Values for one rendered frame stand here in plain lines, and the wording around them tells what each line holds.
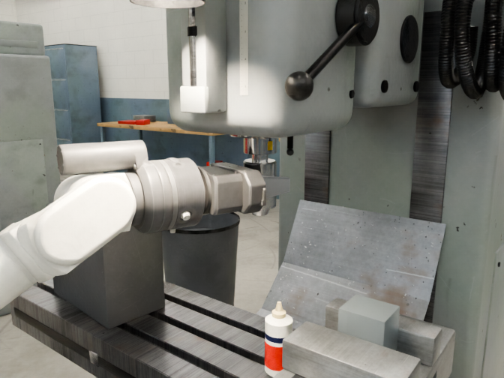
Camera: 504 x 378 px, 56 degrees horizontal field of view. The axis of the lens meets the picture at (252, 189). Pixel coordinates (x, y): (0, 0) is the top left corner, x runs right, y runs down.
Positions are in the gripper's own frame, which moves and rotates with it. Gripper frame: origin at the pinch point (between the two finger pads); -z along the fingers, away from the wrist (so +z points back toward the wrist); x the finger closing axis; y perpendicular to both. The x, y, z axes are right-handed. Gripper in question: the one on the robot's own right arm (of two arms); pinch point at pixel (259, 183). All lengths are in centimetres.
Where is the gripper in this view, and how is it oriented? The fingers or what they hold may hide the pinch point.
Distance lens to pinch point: 66.4
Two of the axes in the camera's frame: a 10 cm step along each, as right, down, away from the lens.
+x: -5.5, -1.8, 8.2
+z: -8.4, 1.1, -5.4
